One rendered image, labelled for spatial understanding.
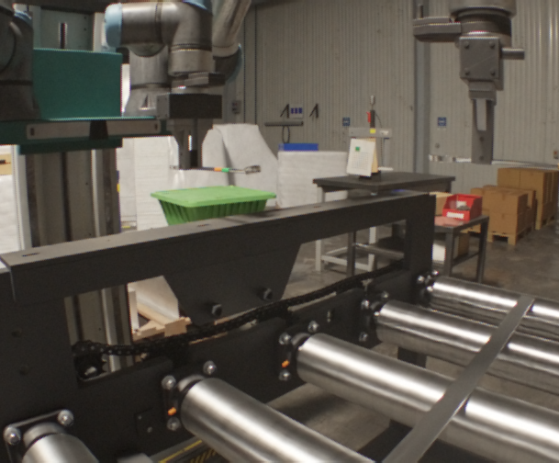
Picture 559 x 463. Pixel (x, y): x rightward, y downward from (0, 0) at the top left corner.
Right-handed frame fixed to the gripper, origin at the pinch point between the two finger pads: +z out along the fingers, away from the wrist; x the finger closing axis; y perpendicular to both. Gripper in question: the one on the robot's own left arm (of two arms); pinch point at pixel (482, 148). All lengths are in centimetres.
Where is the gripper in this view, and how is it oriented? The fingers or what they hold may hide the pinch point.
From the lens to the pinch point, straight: 63.8
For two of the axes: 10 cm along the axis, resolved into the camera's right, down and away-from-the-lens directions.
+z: 0.0, 9.8, 2.0
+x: 4.8, -1.8, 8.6
